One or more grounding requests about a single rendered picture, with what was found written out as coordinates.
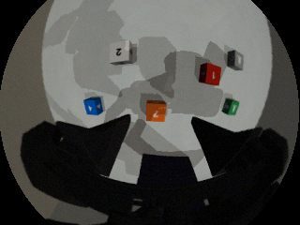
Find orange block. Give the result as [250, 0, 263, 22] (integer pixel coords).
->
[146, 100, 166, 121]

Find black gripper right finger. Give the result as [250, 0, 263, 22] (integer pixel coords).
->
[191, 116, 263, 177]

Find blue block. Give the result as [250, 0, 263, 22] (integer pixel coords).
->
[83, 97, 102, 115]

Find green block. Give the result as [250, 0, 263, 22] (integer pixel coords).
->
[221, 98, 239, 115]

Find red block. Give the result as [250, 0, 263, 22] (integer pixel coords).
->
[199, 63, 221, 86]

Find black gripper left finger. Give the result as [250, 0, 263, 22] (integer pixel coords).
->
[55, 113, 131, 177]

